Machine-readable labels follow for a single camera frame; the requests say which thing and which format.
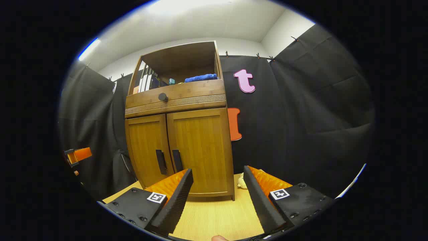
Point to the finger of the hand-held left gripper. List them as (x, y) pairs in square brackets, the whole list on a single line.
[(82, 154)]

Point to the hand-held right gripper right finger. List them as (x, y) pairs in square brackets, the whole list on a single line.
[(260, 201)]

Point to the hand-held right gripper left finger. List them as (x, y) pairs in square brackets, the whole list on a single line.
[(177, 201)]

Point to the wooden cabinet door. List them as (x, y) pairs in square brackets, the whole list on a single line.
[(204, 144), (143, 147)]

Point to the wooden double-door shoe cabinet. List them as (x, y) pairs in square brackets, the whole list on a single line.
[(180, 60)]

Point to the wooden cabinet drawer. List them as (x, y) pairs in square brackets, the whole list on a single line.
[(194, 92)]

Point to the yellow plush toy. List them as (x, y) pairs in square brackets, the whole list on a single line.
[(242, 181)]

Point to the black backdrop cloth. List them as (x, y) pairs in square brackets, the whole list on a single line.
[(301, 117)]

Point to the black round drawer knob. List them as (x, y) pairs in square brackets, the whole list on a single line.
[(163, 97)]

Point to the dark blue book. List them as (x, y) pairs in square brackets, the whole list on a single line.
[(157, 82)]

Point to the blue folded towel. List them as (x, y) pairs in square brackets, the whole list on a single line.
[(200, 78)]

